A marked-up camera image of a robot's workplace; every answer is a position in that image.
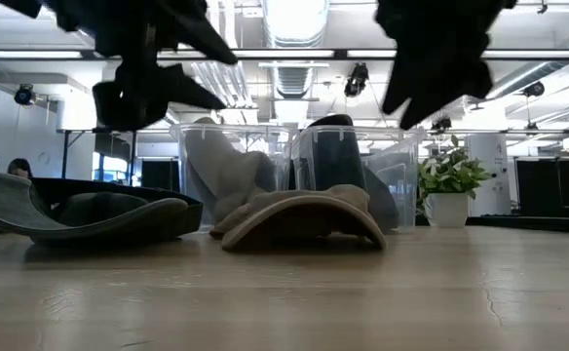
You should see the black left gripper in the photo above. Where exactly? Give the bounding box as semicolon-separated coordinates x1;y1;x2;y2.
45;0;240;133

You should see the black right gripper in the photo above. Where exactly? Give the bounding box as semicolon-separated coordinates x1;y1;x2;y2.
373;0;517;132

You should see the clear plastic bin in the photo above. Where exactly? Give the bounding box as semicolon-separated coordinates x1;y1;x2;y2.
288;125;428;231
169;122;298;231

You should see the green potted plant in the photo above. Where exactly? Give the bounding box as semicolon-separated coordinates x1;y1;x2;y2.
416;135;496;216

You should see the white round column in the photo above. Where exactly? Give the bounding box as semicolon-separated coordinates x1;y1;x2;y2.
466;133;512;217

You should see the white plant pot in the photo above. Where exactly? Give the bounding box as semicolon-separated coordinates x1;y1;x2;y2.
424;191;471;230

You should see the person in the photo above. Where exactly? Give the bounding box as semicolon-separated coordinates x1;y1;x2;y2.
6;157;35;180

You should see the black ceiling camera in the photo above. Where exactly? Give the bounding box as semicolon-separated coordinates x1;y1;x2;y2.
343;61;370;98
13;83;38;107
521;80;547;98
430;116;454;135

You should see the black overhead frame bar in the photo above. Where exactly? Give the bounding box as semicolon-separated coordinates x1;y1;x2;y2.
0;47;569;62

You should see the silver ventilation duct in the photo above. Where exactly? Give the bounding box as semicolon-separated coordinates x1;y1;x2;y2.
258;0;332;124

